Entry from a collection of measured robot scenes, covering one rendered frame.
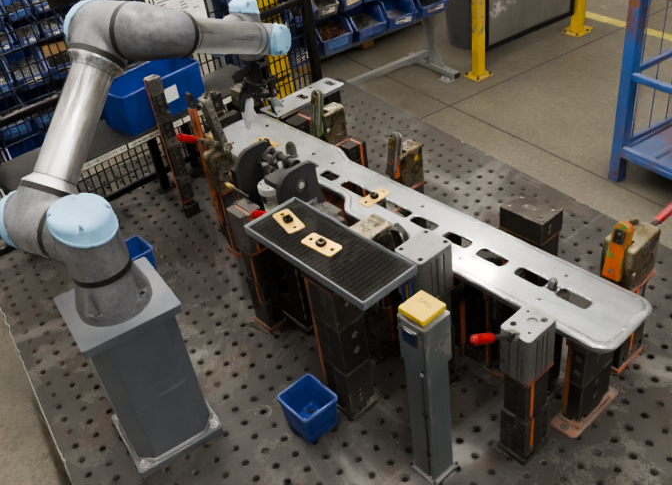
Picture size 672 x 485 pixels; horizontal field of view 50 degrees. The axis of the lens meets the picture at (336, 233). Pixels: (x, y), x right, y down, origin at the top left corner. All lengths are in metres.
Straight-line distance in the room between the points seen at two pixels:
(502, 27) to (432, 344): 3.70
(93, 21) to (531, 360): 1.07
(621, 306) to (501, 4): 3.43
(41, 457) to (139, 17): 1.82
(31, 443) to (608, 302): 2.14
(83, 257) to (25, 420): 1.70
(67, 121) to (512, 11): 3.69
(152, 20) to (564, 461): 1.22
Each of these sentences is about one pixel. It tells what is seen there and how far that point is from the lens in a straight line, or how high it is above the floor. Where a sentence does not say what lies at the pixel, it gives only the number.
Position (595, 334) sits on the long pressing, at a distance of 1.44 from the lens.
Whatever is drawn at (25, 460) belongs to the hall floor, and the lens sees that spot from 2.89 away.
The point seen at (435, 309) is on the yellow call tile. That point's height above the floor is 1.16.
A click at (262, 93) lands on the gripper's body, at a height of 1.18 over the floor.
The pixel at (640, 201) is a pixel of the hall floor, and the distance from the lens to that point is 3.59.
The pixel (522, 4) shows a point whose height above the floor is 0.35.
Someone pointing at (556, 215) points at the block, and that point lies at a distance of 1.69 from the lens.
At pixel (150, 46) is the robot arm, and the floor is 1.52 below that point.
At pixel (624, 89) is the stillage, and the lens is 3.48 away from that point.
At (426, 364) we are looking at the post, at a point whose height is 1.06.
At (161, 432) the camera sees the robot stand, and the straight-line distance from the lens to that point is 1.66.
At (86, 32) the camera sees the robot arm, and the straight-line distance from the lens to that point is 1.55.
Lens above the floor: 2.01
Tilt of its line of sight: 36 degrees down
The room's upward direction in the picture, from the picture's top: 9 degrees counter-clockwise
